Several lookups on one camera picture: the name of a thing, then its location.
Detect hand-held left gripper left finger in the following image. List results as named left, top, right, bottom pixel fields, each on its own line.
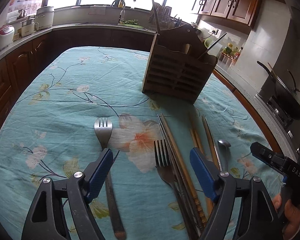
left=21, top=148, right=114, bottom=240

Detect light wooden chopstick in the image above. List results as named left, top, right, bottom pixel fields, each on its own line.
left=190, top=129, right=206, bottom=157

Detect floral teal tablecloth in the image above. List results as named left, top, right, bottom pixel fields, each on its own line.
left=0, top=45, right=294, bottom=240

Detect metal chopstick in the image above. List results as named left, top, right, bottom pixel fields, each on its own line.
left=160, top=124, right=203, bottom=230
left=157, top=114, right=199, bottom=234

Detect wooden base cabinet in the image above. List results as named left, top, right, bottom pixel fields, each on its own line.
left=0, top=34, right=53, bottom=140
left=52, top=27, right=156, bottom=53

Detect dark chopstick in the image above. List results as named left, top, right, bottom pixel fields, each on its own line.
left=151, top=0, right=161, bottom=34

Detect person's right hand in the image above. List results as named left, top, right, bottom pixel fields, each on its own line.
left=272, top=194, right=300, bottom=240

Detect utensils standing in holder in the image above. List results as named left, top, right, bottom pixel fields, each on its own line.
left=153, top=2, right=163, bottom=35

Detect gas stove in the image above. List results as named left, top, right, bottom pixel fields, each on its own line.
left=255, top=93, right=300, bottom=153

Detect dark utensil handle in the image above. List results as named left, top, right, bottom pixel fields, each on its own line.
left=197, top=32, right=227, bottom=61

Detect wooden wall cabinets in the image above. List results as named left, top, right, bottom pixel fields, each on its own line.
left=190, top=0, right=262, bottom=28

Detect white red rice cooker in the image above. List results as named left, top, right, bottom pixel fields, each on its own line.
left=0, top=25, right=15, bottom=53

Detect black wok with lid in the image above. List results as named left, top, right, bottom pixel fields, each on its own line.
left=257, top=60, right=300, bottom=120

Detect brown ringed chopstick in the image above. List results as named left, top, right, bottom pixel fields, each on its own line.
left=161, top=113, right=208, bottom=227

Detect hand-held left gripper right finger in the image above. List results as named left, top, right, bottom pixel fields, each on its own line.
left=189, top=147, right=284, bottom=240

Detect small electric pot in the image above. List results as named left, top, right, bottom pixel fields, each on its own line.
left=20, top=16, right=39, bottom=37

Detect metal faucet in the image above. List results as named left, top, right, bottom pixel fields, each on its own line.
left=112, top=0, right=127, bottom=25

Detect dish rack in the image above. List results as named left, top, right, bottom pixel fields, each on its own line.
left=149, top=5, right=183, bottom=30

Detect white electric cooker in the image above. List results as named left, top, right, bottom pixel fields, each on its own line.
left=36, top=6, right=55, bottom=30

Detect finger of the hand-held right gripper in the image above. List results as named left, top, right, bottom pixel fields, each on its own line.
left=250, top=142, right=288, bottom=178

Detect slim metal fork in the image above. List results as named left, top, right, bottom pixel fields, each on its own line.
left=154, top=139, right=200, bottom=240

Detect green vegetables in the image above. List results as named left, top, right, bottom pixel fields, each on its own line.
left=119, top=19, right=142, bottom=27

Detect wide metal fork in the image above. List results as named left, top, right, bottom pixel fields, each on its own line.
left=94, top=116, right=127, bottom=240

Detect small metal spoon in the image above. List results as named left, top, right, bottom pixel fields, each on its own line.
left=217, top=139, right=232, bottom=173

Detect wooden utensil holder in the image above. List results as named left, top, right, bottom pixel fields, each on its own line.
left=142, top=25, right=218, bottom=105

